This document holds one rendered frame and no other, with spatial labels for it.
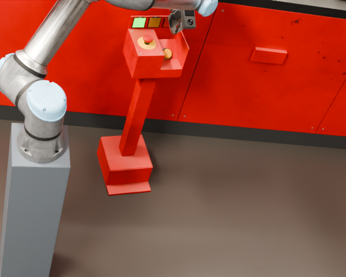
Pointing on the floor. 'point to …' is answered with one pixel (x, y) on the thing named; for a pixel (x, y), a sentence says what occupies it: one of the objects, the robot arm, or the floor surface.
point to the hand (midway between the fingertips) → (174, 33)
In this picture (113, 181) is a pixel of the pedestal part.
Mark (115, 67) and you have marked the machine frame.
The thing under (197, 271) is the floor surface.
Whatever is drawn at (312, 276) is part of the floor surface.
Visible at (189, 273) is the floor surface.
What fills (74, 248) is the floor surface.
